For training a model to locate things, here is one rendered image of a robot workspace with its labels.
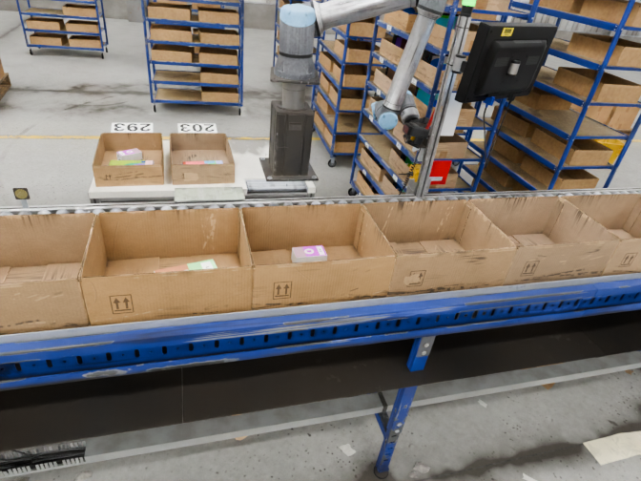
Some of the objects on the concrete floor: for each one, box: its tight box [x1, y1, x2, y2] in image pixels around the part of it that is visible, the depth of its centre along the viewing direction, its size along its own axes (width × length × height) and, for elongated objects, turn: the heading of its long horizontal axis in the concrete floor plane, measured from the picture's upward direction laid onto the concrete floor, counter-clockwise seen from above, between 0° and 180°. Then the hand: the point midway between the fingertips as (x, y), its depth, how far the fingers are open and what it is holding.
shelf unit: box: [453, 0, 641, 193], centre depth 305 cm, size 98×49×196 cm, turn 6°
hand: (423, 150), depth 215 cm, fingers closed
